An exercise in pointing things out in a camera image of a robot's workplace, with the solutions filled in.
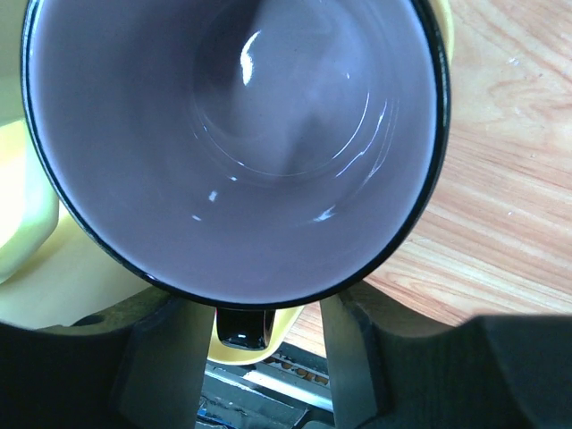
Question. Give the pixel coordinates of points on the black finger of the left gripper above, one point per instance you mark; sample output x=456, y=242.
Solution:
x=160, y=378

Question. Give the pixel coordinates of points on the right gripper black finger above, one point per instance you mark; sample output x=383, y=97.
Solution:
x=355, y=364

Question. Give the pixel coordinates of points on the purple black cup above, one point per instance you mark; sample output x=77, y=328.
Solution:
x=249, y=155

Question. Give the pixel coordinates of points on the yellow plastic tray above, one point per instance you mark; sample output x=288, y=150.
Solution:
x=70, y=277

